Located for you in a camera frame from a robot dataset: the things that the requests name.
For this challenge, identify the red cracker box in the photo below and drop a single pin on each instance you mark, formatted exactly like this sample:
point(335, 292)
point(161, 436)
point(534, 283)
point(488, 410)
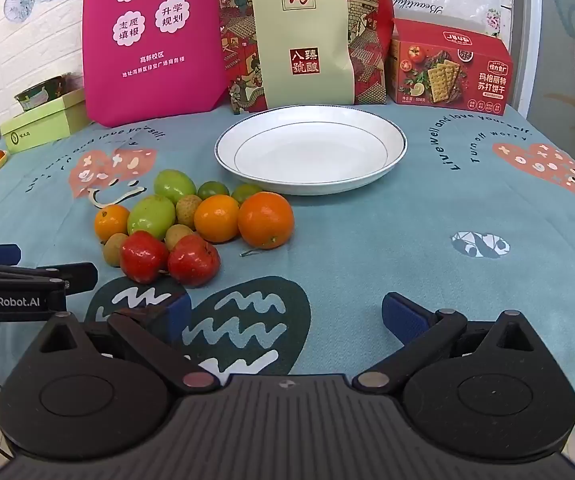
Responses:
point(447, 70)

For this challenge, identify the blue printed tablecloth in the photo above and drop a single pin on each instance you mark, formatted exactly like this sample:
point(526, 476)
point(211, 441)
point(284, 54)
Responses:
point(367, 240)

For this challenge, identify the medium orange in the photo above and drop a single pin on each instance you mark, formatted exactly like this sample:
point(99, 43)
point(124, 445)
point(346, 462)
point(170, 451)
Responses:
point(216, 218)

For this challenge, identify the large green jujube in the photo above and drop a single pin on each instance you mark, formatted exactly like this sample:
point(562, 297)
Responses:
point(151, 216)

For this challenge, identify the red wax apple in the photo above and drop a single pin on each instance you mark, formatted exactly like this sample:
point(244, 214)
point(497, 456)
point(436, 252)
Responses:
point(142, 257)
point(193, 261)

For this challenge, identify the small blue paper fan decoration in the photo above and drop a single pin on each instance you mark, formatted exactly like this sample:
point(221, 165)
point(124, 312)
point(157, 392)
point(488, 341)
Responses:
point(17, 1)

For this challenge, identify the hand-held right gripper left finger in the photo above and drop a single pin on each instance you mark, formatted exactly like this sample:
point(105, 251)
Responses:
point(176, 312)

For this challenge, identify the small orange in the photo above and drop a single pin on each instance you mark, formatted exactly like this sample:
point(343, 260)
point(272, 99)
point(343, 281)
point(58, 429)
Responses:
point(111, 222)

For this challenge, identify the large orange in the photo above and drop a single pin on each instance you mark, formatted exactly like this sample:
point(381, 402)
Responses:
point(266, 220)

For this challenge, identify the pink paper bag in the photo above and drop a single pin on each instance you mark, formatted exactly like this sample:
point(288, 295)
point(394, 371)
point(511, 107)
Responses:
point(147, 35)

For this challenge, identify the thin brown twig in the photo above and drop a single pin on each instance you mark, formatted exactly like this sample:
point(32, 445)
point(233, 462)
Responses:
point(252, 252)

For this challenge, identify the green patterned bowl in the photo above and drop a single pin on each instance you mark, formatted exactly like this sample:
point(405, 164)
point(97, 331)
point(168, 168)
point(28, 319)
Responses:
point(42, 91)

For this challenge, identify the small green lime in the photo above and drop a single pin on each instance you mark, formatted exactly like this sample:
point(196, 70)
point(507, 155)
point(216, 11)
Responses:
point(245, 192)
point(213, 190)

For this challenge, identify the white plate with blue rim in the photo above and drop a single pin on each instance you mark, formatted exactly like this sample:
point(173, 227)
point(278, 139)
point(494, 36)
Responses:
point(312, 150)

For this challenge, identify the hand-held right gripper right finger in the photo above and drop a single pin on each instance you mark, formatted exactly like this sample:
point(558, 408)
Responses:
point(401, 312)

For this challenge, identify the tan longan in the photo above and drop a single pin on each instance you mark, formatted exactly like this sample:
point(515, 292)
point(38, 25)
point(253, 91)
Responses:
point(188, 210)
point(177, 235)
point(113, 250)

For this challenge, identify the light green box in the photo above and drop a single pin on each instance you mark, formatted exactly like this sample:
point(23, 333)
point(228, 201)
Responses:
point(42, 122)

